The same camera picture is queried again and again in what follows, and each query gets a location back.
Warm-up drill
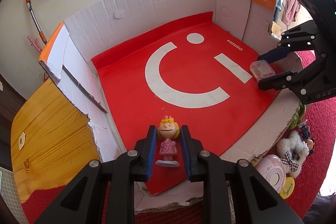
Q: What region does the red knitted table mat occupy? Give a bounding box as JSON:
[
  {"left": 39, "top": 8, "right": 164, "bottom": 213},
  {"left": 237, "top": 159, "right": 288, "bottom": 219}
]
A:
[{"left": 21, "top": 50, "right": 336, "bottom": 224}]

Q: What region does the small wooden tag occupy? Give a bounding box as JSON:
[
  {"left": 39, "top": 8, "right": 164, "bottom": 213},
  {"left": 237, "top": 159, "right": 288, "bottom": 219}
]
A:
[{"left": 18, "top": 132, "right": 26, "bottom": 151}]

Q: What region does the yellow bottle cap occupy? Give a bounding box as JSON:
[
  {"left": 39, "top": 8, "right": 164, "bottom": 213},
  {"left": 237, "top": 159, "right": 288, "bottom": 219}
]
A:
[{"left": 279, "top": 177, "right": 295, "bottom": 200}]

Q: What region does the pink round compact case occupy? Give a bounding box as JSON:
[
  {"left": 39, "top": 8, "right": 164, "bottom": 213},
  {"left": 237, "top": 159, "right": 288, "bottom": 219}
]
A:
[{"left": 255, "top": 155, "right": 286, "bottom": 193}]

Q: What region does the pink hanger stick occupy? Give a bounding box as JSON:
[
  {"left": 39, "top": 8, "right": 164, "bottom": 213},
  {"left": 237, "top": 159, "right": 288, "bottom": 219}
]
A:
[{"left": 27, "top": 36, "right": 42, "bottom": 53}]

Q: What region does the red Miniso paper bag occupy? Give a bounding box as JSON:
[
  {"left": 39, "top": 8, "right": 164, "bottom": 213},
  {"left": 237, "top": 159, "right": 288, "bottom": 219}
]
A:
[{"left": 91, "top": 11, "right": 284, "bottom": 196}]

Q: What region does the dark blue boy figurine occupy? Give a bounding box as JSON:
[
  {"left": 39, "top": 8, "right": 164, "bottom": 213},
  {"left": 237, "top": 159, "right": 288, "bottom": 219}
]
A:
[{"left": 298, "top": 119, "right": 315, "bottom": 155}]

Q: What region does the wooden table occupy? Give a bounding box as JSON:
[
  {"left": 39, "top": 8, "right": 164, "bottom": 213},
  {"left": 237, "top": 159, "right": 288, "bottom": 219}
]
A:
[{"left": 11, "top": 80, "right": 100, "bottom": 202}]

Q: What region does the white fluffy star plush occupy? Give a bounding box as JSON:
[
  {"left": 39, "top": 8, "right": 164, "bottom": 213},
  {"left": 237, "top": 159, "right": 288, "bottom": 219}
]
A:
[{"left": 276, "top": 131, "right": 310, "bottom": 178}]

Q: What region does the pink curtain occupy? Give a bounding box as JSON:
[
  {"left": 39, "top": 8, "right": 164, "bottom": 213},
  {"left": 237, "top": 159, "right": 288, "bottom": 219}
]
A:
[{"left": 281, "top": 0, "right": 301, "bottom": 26}]

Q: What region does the orange grey mop handle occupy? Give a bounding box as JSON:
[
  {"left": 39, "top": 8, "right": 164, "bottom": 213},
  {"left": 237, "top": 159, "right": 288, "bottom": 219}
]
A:
[{"left": 26, "top": 0, "right": 47, "bottom": 45}]

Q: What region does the white orange cardboard box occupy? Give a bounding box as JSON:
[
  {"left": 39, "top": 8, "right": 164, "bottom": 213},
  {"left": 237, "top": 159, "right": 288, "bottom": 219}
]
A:
[{"left": 39, "top": 0, "right": 299, "bottom": 212}]

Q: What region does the green knitted yarn toy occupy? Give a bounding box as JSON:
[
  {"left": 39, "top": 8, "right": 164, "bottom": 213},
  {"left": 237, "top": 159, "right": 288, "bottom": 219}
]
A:
[{"left": 289, "top": 102, "right": 306, "bottom": 129}]

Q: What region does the small clear plastic box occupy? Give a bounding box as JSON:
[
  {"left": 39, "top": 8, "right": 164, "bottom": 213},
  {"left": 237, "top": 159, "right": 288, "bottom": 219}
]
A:
[{"left": 249, "top": 60, "right": 276, "bottom": 82}]

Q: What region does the blonde girl pink dress figurine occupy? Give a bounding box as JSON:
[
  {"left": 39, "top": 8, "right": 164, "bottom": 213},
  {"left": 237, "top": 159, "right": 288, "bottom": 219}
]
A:
[{"left": 155, "top": 115, "right": 180, "bottom": 168}]

